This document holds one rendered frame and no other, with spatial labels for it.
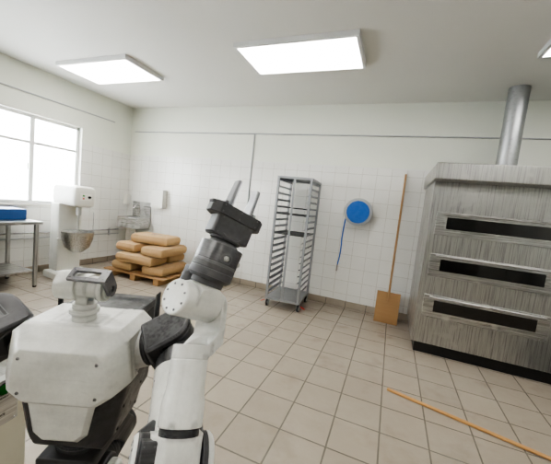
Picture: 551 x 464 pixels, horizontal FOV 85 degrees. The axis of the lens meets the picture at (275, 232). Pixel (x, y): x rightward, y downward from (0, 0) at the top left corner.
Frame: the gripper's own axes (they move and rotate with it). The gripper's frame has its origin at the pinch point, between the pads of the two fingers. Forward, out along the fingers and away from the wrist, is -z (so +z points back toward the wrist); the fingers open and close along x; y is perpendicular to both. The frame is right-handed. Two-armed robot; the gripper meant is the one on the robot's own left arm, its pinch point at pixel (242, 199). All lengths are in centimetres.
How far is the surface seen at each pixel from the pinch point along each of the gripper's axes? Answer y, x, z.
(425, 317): 122, -297, -29
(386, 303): 198, -334, -40
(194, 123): 471, -53, -228
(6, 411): 60, 17, 75
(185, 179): 493, -86, -135
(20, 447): 69, 8, 89
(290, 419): 106, -139, 84
